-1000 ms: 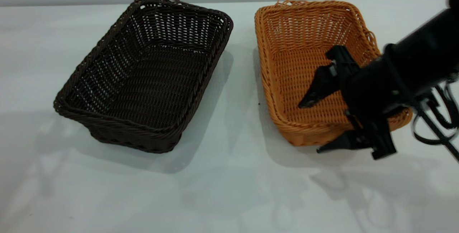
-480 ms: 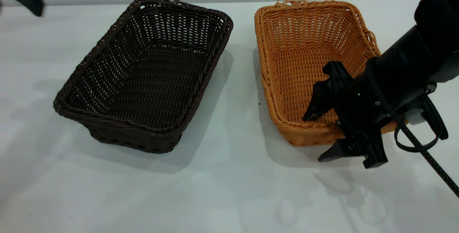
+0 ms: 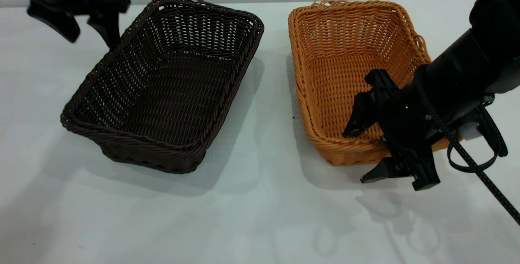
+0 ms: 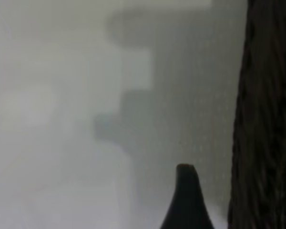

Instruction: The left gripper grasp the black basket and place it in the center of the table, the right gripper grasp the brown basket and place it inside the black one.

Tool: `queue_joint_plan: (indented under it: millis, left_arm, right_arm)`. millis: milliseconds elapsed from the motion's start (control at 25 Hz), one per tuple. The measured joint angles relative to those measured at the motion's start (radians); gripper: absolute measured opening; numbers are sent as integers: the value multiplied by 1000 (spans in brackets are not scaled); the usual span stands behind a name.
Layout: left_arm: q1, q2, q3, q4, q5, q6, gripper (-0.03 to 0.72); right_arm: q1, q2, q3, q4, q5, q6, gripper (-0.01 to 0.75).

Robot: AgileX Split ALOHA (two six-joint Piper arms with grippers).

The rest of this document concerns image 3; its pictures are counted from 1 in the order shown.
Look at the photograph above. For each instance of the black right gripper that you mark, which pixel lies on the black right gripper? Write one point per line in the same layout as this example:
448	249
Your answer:
406	122

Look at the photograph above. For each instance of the orange wicker basket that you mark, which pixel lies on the orange wicker basket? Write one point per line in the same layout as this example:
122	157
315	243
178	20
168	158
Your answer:
337	73

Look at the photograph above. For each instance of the black wicker basket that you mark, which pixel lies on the black wicker basket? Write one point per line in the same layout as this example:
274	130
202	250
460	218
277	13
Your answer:
170	93

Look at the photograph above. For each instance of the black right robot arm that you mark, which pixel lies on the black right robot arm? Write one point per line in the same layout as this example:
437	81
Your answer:
467	69

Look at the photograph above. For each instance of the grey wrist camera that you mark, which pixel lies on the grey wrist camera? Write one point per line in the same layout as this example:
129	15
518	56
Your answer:
471	132

